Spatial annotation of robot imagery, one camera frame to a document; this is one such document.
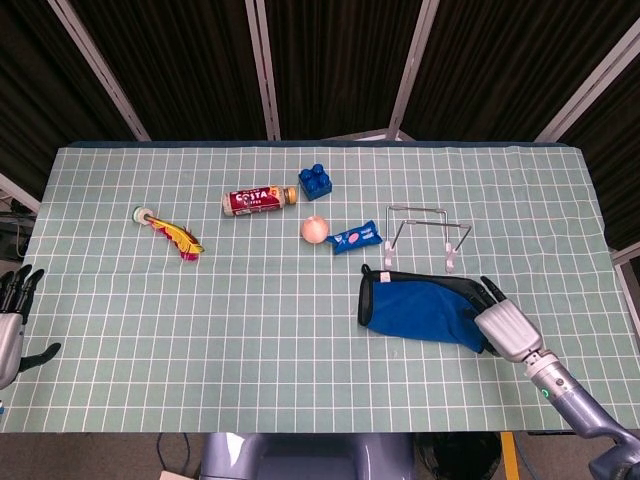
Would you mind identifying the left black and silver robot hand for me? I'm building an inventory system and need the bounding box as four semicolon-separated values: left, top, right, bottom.
0;266;62;391

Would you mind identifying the colourful feather shuttlecock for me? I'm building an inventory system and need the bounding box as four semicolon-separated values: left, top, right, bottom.
131;205;205;263

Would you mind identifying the pink ball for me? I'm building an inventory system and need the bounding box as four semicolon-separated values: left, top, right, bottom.
300;214;331;245

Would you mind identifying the dark equipment with cables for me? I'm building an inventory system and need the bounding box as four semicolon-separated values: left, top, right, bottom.
0;197;36;261

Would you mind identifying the green grid tablecloth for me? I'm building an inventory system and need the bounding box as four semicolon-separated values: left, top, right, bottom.
0;144;640;434

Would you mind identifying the dark pleated screen panel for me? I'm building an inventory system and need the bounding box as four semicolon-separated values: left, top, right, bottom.
402;0;640;141
264;0;426;141
557;64;640;251
69;0;274;141
0;0;136;201

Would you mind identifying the blue building block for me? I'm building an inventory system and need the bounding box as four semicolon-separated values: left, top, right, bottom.
298;163;334;202

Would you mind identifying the wire rack with white feet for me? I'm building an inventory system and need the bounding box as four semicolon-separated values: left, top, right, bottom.
383;204;472;274

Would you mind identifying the red Costa coffee bottle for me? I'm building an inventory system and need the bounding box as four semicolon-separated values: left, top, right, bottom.
221;184;300;218

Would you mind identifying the black and blue cloth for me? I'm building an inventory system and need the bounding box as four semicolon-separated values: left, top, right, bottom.
357;263;499;356

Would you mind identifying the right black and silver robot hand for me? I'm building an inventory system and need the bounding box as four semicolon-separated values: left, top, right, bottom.
473;276;544;362

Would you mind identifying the white screen frame post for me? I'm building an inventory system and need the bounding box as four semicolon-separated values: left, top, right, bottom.
0;172;42;214
349;0;441;142
243;0;282;141
47;0;151;142
609;247;640;321
532;24;640;144

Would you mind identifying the purple grey robot torso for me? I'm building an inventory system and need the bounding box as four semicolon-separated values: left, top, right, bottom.
199;431;416;480

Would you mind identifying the blue cable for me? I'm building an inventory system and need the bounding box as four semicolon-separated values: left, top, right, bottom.
156;432;194;476

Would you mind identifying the blue snack packet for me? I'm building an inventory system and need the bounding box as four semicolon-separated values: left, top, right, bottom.
326;219;381;256

